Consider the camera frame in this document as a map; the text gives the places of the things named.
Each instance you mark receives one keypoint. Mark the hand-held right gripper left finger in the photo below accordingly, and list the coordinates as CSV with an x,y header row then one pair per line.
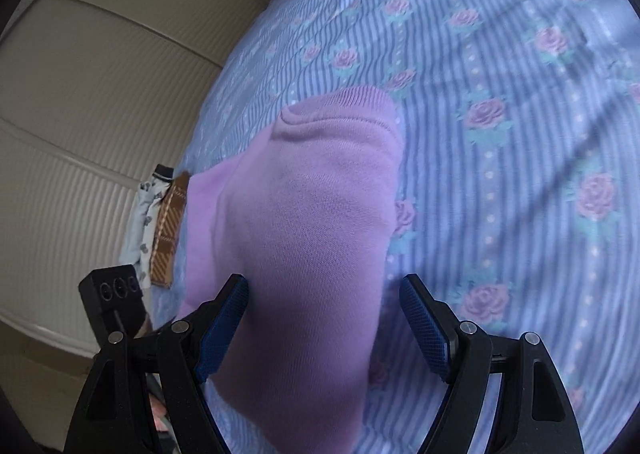
x,y
225,329

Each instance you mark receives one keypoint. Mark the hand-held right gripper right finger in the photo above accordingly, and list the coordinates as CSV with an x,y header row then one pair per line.
x,y
425,329

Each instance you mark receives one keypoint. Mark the purple knit sweater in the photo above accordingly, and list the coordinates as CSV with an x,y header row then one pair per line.
x,y
300,234

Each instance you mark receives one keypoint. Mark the brown woven patterned cloth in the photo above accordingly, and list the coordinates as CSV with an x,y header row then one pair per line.
x,y
167,239

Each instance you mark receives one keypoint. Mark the black white striped cloth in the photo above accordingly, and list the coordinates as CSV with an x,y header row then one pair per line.
x,y
163,172

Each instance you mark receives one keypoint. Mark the blue floral striped bedsheet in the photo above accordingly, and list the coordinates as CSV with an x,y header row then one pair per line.
x,y
500,159

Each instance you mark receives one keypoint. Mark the cream wardrobe doors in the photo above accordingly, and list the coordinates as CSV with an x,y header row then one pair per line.
x,y
100,109

